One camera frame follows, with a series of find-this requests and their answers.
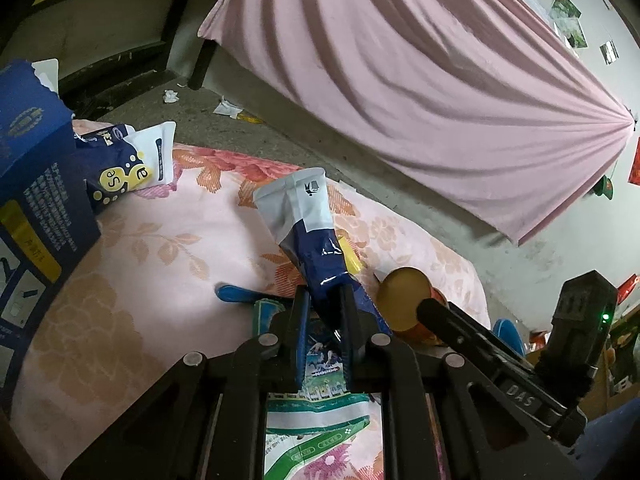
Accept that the green hat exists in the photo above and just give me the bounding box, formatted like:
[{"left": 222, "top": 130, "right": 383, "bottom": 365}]
[{"left": 592, "top": 175, "right": 618, "bottom": 200}]

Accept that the red wall paper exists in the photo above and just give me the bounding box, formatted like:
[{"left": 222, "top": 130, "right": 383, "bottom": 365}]
[{"left": 627, "top": 137, "right": 640, "bottom": 186}]

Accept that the red packet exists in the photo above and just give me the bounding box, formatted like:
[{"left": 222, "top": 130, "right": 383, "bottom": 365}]
[{"left": 616, "top": 274, "right": 640, "bottom": 306}]

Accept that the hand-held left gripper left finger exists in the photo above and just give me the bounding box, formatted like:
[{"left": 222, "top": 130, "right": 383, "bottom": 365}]
[{"left": 62, "top": 285, "right": 312, "bottom": 480}]

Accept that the orange round can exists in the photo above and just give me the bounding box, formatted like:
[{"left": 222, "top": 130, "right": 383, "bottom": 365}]
[{"left": 375, "top": 266, "right": 448, "bottom": 346}]

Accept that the green white printed packet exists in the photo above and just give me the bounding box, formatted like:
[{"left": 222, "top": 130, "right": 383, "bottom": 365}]
[{"left": 252, "top": 297, "right": 383, "bottom": 480}]

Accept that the dark green wall photo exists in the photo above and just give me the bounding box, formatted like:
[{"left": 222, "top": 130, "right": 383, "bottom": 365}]
[{"left": 550, "top": 0, "right": 582, "bottom": 21}]

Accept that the blue plastic scoop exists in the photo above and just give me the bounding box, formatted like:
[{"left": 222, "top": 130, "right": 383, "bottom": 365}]
[{"left": 215, "top": 282, "right": 296, "bottom": 306}]

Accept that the blue plastic object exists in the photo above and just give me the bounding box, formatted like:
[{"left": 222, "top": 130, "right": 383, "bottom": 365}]
[{"left": 492, "top": 319, "right": 526, "bottom": 356}]

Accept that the blue and white snack packet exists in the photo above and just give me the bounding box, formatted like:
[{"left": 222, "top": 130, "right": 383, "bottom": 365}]
[{"left": 252, "top": 167, "right": 396, "bottom": 341}]

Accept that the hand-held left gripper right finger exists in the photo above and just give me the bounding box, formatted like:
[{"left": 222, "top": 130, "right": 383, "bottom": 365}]
[{"left": 337, "top": 284, "right": 586, "bottom": 480}]

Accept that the white packet with yellow dots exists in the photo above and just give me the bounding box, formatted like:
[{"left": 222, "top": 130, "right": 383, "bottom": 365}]
[{"left": 75, "top": 121, "right": 178, "bottom": 216}]

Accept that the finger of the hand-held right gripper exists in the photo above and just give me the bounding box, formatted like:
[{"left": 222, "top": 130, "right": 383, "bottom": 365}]
[{"left": 416, "top": 297, "right": 531, "bottom": 381}]

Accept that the pink hanging sheet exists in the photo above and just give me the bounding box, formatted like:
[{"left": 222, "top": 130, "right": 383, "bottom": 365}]
[{"left": 197, "top": 0, "right": 638, "bottom": 247}]

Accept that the light green wall photo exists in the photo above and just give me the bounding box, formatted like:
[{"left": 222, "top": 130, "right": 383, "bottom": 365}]
[{"left": 555, "top": 17, "right": 588, "bottom": 50}]

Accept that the blue cardboard box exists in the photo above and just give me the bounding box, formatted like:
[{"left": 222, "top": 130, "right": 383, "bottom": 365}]
[{"left": 0, "top": 59, "right": 103, "bottom": 396}]

